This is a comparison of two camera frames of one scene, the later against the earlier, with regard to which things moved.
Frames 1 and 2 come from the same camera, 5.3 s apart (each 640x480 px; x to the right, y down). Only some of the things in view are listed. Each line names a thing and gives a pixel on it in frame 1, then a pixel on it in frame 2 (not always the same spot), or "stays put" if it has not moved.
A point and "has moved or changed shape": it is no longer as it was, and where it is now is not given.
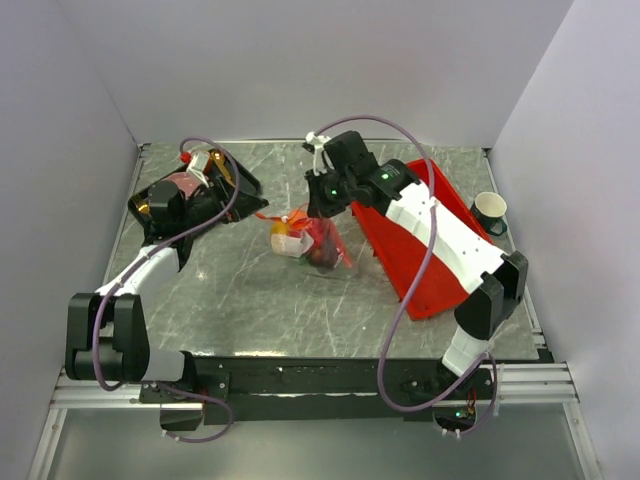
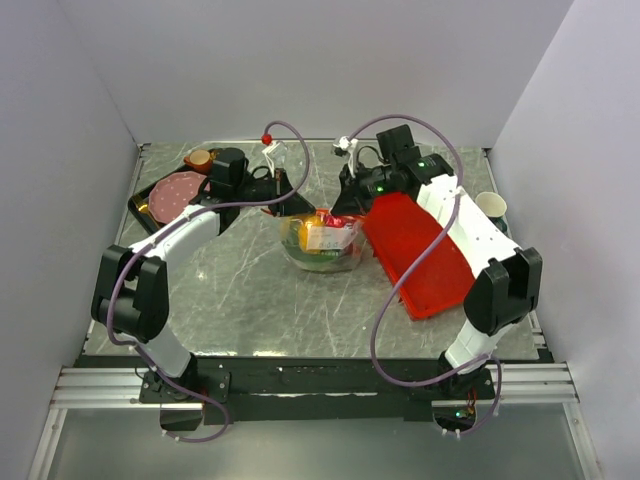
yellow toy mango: (279, 227) -> (308, 221)
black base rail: (238, 388) stays put
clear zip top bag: (314, 241) has moved or changed shape
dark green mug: (489, 208) stays put
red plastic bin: (403, 258) stays put
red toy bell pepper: (323, 232) -> (335, 221)
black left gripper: (221, 196) -> (291, 206)
